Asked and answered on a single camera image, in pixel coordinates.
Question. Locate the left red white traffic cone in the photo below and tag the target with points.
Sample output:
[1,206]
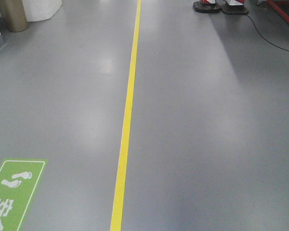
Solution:
[206,6]

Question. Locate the green safety floor sticker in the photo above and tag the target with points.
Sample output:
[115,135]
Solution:
[19,182]

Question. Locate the right red white traffic cone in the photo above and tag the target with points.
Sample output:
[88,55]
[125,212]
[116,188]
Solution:
[234,7]

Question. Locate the brown cardboard tube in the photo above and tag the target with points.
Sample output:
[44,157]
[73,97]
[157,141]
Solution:
[14,16]

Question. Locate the red white traffic cone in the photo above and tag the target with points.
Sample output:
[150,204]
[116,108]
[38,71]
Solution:
[206,6]
[234,7]

